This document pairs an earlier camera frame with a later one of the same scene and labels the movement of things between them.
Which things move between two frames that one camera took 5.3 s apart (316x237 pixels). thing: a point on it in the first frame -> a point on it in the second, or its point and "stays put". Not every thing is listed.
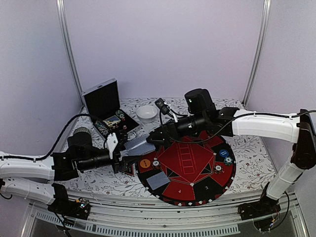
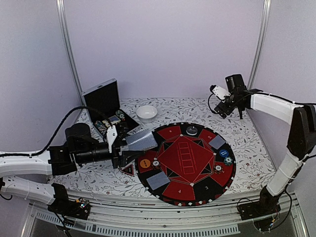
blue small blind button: [223, 153] stays put
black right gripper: [164, 128] -> [227, 110]
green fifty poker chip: [228, 161] stays put
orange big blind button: [145, 163] stays put
